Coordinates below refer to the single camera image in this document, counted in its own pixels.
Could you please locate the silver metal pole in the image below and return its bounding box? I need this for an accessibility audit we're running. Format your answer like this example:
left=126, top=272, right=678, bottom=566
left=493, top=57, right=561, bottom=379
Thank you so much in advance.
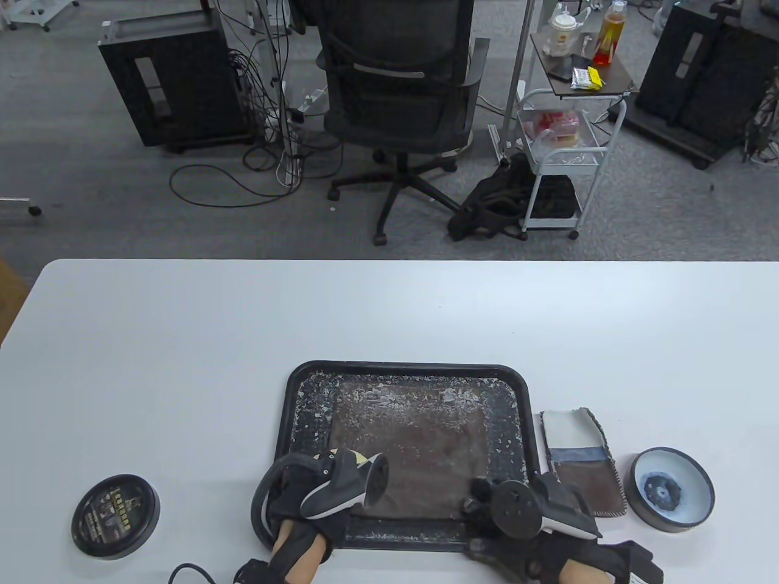
left=498, top=0, right=536, bottom=165

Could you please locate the black computer tower cabinet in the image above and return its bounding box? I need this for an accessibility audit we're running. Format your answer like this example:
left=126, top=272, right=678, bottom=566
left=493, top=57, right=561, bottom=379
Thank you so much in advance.
left=97, top=15, right=256, bottom=153

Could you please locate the white rolling cart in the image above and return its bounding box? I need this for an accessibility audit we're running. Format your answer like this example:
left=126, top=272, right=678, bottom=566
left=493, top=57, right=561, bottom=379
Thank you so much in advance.
left=516, top=27, right=640, bottom=241

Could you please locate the black backpack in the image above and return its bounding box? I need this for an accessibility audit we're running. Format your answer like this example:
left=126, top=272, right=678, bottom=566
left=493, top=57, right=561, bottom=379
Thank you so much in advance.
left=447, top=152, right=536, bottom=243

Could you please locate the black hanging bag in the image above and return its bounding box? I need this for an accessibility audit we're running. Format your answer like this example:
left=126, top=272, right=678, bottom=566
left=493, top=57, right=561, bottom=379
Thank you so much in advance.
left=288, top=0, right=320, bottom=34

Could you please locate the black office chair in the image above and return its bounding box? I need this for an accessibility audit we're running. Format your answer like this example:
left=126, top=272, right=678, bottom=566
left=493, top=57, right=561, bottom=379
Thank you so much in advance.
left=316, top=0, right=491, bottom=246

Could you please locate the black plastic tray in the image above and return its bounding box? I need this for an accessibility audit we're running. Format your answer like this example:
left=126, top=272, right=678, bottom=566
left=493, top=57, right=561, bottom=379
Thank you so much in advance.
left=271, top=361, right=541, bottom=553

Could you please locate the black equipment cabinet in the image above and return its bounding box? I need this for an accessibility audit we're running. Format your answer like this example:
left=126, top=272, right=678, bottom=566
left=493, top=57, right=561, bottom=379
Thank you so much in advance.
left=624, top=0, right=779, bottom=171

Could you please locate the brown leather bag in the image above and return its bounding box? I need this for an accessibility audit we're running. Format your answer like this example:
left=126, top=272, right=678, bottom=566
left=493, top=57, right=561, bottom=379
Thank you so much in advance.
left=329, top=380, right=492, bottom=521

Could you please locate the cluster of grey cables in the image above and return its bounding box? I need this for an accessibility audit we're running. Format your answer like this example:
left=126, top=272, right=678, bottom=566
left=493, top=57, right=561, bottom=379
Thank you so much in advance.
left=741, top=76, right=779, bottom=168

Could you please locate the black and white controller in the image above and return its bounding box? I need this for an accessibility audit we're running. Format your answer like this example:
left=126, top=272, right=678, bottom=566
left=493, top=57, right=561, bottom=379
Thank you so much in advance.
left=250, top=449, right=390, bottom=548
left=491, top=471, right=603, bottom=540

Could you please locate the person's right forearm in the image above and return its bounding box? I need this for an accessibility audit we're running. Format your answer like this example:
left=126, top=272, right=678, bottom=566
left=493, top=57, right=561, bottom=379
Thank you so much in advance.
left=560, top=561, right=606, bottom=584

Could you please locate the black battery box cable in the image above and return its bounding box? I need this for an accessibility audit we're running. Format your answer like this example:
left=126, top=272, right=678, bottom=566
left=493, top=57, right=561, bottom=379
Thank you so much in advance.
left=169, top=563, right=238, bottom=584

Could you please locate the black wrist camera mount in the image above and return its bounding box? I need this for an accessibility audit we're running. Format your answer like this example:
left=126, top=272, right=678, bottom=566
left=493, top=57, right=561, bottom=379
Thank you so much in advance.
left=233, top=558, right=278, bottom=584

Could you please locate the white metal post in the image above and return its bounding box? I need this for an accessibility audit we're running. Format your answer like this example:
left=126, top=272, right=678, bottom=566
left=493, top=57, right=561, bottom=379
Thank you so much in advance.
left=246, top=0, right=290, bottom=144

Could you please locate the black leather care cream tin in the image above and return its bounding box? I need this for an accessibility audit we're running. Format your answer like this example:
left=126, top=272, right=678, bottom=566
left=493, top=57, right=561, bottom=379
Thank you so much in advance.
left=627, top=447, right=716, bottom=534

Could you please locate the white stand leg with caster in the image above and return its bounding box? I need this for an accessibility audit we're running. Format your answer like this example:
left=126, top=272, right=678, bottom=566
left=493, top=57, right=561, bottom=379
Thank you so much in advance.
left=0, top=196, right=43, bottom=218

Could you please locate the red snack package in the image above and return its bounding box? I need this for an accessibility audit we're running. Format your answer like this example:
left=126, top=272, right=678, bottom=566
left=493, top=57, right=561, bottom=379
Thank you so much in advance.
left=525, top=109, right=582, bottom=147

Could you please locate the white wheeled frame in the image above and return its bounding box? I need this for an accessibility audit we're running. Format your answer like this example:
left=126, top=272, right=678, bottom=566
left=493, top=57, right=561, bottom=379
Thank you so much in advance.
left=0, top=0, right=80, bottom=32

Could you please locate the person's left hand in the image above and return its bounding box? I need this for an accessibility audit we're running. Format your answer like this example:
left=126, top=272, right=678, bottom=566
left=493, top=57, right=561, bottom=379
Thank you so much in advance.
left=267, top=450, right=361, bottom=563

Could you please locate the black fabric bag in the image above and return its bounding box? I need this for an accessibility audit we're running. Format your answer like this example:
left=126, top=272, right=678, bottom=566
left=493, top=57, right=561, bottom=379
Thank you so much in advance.
left=529, top=175, right=579, bottom=218

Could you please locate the black printed tin lid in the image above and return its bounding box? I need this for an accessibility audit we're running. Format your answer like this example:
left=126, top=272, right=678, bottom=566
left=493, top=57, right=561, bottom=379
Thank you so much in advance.
left=71, top=474, right=161, bottom=561

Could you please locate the white lidded cup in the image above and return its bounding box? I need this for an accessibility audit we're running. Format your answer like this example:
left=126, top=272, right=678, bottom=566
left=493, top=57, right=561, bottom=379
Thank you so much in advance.
left=546, top=13, right=580, bottom=57

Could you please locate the white power strip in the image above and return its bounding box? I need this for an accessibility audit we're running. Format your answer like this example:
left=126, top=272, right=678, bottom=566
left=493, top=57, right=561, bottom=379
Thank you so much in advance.
left=291, top=85, right=329, bottom=117

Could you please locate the tangle of hanging cables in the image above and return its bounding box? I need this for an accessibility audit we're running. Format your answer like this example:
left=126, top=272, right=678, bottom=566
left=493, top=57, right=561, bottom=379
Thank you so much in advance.
left=213, top=0, right=341, bottom=189

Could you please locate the person's left forearm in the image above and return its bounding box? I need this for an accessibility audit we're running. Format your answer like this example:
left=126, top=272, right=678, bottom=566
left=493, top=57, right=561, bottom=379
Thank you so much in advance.
left=285, top=532, right=334, bottom=584

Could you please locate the person's right hand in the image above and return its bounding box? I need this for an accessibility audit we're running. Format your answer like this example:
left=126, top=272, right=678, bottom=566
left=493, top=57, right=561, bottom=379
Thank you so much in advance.
left=461, top=478, right=610, bottom=584

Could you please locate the yellow round sponge pad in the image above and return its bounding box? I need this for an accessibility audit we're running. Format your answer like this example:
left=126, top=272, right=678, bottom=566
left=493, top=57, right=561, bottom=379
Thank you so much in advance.
left=313, top=449, right=373, bottom=468

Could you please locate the black looped floor cable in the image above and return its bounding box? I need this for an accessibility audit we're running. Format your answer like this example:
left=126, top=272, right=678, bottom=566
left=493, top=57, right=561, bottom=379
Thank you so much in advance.
left=169, top=146, right=305, bottom=209

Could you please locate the white wiping cloth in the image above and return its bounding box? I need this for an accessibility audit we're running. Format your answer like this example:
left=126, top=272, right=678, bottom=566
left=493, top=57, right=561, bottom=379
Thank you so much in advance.
left=539, top=408, right=628, bottom=518

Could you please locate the black battery box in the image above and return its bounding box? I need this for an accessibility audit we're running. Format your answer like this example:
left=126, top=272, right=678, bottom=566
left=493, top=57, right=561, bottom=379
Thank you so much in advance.
left=609, top=540, right=665, bottom=584

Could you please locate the orange drink bottle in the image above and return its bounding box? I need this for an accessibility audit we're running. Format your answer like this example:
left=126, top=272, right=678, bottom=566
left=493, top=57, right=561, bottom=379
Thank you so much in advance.
left=593, top=0, right=629, bottom=66

